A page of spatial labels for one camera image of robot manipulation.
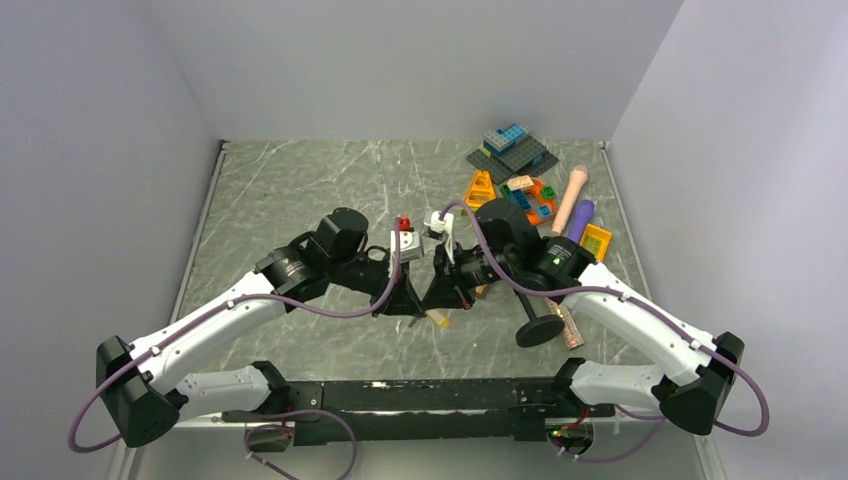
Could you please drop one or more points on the gold toy microphone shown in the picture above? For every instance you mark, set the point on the gold toy microphone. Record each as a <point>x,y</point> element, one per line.
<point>481,291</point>

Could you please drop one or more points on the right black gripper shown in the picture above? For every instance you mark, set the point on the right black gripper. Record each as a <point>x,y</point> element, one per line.
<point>442,292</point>

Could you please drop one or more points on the pink toy microphone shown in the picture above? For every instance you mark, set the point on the pink toy microphone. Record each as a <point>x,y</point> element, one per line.
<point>578,177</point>

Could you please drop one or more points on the yellow key tag with keyring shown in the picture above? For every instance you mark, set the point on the yellow key tag with keyring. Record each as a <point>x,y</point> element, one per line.
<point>439,317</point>

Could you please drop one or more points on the blue grey lego stack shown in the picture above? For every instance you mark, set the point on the blue grey lego stack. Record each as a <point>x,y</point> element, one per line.
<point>499,141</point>

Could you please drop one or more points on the black microphone stand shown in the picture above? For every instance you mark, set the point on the black microphone stand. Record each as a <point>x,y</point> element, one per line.
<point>538,329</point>

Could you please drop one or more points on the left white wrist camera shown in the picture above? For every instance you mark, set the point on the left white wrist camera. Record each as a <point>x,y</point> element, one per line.
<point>406,245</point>

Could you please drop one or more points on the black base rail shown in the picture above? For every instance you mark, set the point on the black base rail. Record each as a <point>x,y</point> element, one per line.
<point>522,409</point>

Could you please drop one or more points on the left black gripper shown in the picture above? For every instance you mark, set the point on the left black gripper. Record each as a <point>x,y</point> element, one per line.
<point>401,300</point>

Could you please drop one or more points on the glitter filled tube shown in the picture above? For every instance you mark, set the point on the glitter filled tube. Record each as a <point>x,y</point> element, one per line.
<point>571,335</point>

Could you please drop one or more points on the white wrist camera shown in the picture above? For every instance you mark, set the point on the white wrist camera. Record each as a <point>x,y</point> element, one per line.
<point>440,226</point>
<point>406,245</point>

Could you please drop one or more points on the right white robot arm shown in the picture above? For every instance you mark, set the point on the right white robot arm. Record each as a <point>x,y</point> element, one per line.
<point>691,371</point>

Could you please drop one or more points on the yellow window toy block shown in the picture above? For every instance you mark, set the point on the yellow window toy block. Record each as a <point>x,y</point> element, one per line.
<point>596,240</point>

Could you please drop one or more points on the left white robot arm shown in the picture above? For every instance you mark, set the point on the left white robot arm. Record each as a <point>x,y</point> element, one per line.
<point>150,384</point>

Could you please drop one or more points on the dark grey lego baseplate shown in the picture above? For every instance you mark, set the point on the dark grey lego baseplate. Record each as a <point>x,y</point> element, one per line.
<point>528,157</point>

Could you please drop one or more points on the orange triangular toy block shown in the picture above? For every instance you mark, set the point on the orange triangular toy block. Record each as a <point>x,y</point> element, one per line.
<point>480,191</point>

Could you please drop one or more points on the purple toy microphone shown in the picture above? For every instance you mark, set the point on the purple toy microphone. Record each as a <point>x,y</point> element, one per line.
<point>583,213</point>

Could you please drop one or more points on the orange ring toy with bricks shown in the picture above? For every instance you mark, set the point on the orange ring toy with bricks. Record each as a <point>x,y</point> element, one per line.
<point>533,196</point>

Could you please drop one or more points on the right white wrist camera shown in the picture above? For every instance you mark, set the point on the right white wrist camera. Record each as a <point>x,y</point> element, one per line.
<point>440,226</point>

